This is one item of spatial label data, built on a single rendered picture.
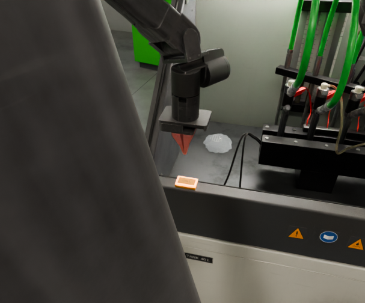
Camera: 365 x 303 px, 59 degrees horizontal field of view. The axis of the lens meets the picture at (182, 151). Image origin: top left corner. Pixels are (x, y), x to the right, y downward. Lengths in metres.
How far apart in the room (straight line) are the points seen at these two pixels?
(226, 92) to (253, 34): 0.23
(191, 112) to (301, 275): 0.55
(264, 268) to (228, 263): 0.10
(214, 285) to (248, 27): 0.82
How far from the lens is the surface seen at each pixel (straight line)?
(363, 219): 0.82
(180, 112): 0.65
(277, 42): 1.15
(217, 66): 0.67
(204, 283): 1.06
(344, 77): 0.73
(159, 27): 0.58
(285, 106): 0.89
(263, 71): 1.18
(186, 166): 1.04
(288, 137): 0.95
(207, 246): 0.91
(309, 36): 0.67
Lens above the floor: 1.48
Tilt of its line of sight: 36 degrees down
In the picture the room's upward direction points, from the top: straight up
